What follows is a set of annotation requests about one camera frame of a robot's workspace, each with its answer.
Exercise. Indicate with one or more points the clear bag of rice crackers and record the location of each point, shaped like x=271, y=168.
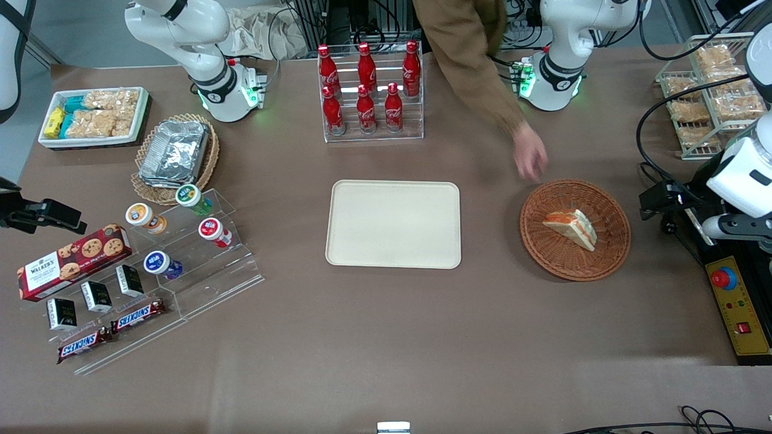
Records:
x=114, y=99
x=99, y=123

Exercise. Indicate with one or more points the bagged fried snack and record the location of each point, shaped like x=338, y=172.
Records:
x=698, y=136
x=689, y=111
x=739, y=103
x=715, y=58
x=680, y=85

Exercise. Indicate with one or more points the white rectangular snack bin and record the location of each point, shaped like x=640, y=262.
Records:
x=90, y=141

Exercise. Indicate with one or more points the yellow black control box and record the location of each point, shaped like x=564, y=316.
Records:
x=739, y=313

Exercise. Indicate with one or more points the red cola bottle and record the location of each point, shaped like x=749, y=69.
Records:
x=365, y=111
x=393, y=111
x=367, y=66
x=332, y=114
x=411, y=69
x=329, y=69

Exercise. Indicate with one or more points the cream cloth bag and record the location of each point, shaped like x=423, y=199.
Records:
x=259, y=33

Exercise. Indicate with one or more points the flat oval wicker basket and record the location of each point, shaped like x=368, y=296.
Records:
x=151, y=194

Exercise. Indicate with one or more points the black aluminium frame rack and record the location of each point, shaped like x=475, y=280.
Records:
x=356, y=21

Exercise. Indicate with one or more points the blue snack packet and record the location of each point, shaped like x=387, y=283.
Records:
x=75, y=103
x=67, y=125

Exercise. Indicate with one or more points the stack of foil trays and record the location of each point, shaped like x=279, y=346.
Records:
x=175, y=154

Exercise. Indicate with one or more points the Snickers chocolate bar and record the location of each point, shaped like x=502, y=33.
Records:
x=84, y=345
x=137, y=315

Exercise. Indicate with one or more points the yellow snack packet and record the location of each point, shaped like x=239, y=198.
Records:
x=54, y=122

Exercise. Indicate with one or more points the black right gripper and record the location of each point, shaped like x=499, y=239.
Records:
x=13, y=212

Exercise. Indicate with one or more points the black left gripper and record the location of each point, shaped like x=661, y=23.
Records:
x=693, y=191

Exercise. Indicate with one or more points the person's bare hand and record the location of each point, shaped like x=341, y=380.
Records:
x=529, y=154

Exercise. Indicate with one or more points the blue lid cup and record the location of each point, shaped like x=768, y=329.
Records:
x=158, y=263

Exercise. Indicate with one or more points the clear acrylic bottle rack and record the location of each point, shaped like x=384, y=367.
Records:
x=374, y=136

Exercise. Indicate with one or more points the red Walkers cookie box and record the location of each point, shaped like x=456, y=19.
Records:
x=66, y=265

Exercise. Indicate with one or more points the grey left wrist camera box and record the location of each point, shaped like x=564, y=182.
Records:
x=733, y=228

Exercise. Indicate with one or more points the clear acrylic stepped stand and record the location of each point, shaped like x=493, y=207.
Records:
x=205, y=283

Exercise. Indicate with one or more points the round brown wicker basket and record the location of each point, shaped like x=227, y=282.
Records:
x=555, y=253

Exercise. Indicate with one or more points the small black box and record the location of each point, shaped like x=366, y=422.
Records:
x=96, y=296
x=61, y=313
x=130, y=281

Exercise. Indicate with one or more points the forearm in brown sleeve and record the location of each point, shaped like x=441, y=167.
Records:
x=464, y=42

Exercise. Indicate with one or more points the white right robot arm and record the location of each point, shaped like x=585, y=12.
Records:
x=181, y=30

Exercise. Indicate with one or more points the triangle sandwich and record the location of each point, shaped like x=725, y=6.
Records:
x=573, y=228

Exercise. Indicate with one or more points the cream plastic tray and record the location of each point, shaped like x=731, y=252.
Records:
x=393, y=224

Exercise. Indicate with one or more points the red lid cup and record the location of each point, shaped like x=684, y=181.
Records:
x=211, y=229

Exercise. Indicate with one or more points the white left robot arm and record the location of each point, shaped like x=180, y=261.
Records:
x=567, y=30

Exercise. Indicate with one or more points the orange lid cup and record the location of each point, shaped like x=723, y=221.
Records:
x=142, y=216

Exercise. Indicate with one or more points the green lid cup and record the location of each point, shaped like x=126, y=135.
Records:
x=190, y=196

